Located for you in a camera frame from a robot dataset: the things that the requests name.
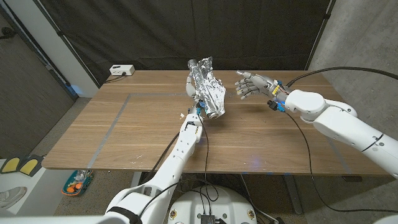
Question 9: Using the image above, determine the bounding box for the white sneaker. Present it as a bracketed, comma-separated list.
[0, 185, 28, 210]

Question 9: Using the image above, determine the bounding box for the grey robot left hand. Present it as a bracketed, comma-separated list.
[185, 75, 206, 115]

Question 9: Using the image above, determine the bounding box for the small black electronics box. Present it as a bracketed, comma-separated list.
[200, 213, 226, 224]

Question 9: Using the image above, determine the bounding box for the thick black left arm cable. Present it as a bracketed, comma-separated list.
[144, 132, 181, 184]

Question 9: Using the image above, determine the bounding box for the teal tray with small items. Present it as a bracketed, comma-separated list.
[61, 169, 95, 197]

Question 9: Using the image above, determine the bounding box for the black backdrop curtain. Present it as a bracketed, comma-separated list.
[32, 0, 336, 86]

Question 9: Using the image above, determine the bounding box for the white power outlet box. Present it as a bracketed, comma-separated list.
[109, 64, 136, 77]

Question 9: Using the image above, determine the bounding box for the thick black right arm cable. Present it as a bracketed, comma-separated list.
[285, 66, 398, 88]

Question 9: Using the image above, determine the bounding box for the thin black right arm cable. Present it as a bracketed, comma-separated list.
[284, 111, 398, 214]

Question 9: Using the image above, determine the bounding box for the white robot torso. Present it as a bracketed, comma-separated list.
[167, 185, 257, 224]

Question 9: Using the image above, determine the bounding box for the black backdrop stand pole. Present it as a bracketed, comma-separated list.
[304, 0, 337, 71]
[32, 0, 101, 88]

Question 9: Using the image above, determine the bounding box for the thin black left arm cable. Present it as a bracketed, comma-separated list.
[138, 118, 220, 218]

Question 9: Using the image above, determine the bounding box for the white floor board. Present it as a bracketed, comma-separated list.
[0, 158, 74, 215]

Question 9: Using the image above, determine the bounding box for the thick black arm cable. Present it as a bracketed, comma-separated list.
[285, 66, 398, 88]
[144, 132, 181, 184]

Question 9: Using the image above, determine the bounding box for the black door handle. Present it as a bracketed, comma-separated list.
[0, 27, 16, 40]

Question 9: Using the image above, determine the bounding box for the white floor cable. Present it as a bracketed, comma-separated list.
[253, 207, 279, 223]

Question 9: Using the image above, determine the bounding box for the aluminum foil roll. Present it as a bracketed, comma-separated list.
[187, 56, 227, 120]

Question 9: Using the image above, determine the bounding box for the white table leg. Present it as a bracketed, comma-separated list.
[282, 174, 304, 215]
[130, 171, 143, 189]

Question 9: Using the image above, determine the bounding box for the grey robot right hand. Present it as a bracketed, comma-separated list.
[234, 70, 285, 101]

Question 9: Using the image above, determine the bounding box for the yellow black foot pedal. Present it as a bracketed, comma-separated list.
[18, 154, 44, 177]
[0, 156, 22, 174]

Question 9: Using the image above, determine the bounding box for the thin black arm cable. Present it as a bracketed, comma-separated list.
[138, 118, 220, 218]
[284, 111, 398, 214]

